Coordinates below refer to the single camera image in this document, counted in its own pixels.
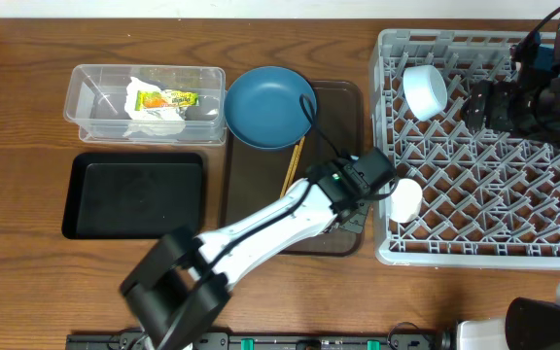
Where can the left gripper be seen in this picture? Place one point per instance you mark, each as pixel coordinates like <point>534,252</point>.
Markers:
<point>360,227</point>

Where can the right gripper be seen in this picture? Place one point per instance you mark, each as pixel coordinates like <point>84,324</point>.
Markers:
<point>496,107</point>

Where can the white cup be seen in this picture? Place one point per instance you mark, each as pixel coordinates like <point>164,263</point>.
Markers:
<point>406,201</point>

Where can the light blue bowl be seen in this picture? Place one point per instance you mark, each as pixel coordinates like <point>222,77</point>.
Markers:
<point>425,91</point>

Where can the wooden chopstick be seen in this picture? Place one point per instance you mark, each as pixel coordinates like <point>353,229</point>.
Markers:
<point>295,163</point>
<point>290,165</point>

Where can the dark blue plate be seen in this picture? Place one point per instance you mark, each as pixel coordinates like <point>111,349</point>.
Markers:
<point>270,108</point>

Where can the white napkin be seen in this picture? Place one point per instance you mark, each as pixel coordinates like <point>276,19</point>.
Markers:
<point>154,122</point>

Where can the yellow green snack wrapper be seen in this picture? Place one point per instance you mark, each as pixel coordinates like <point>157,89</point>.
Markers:
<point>169,98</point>

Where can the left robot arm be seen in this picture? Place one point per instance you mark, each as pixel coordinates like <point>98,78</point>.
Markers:
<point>184,282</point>

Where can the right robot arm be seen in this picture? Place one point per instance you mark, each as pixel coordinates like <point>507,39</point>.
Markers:
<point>528,108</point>

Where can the grey dishwasher rack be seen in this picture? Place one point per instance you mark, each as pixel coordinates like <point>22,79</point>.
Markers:
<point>489,200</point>

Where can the dark brown serving tray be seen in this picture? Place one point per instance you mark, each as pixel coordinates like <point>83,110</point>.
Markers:
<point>255,177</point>

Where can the black plastic tray bin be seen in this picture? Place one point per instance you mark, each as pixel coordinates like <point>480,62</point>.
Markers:
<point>133,195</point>

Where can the clear plastic bin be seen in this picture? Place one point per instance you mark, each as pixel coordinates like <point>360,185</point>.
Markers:
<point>96,96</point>

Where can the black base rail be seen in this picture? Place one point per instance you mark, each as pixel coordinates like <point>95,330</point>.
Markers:
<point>133,340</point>

